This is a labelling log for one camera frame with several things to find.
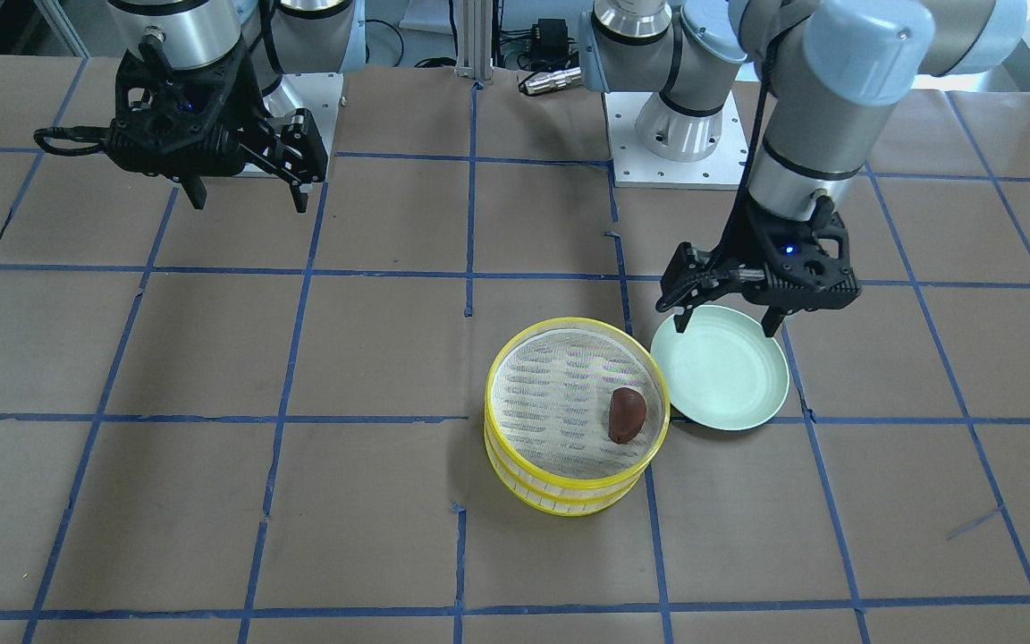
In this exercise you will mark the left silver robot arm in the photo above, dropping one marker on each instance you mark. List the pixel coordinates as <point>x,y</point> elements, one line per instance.
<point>830,73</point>

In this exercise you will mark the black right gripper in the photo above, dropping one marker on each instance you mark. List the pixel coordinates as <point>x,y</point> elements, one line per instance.
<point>248,111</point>

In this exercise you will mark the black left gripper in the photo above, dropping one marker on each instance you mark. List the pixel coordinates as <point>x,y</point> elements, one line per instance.
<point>741,240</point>

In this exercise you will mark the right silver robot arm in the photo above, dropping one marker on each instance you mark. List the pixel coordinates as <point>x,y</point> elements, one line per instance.
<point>283,37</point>

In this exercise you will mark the light green plate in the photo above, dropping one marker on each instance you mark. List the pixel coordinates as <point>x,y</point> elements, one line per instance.
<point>722,372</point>

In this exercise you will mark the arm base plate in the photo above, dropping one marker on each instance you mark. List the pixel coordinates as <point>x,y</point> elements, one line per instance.
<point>689,152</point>
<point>320,93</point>

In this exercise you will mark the aluminium frame post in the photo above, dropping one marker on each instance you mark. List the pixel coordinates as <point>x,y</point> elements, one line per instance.
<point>473,30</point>

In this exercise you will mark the yellow steamer basket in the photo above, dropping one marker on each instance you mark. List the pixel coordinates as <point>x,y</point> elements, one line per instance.
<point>547,399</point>
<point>550,498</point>

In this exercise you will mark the brown bun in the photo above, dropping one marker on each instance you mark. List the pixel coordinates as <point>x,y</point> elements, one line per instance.
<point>626,416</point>

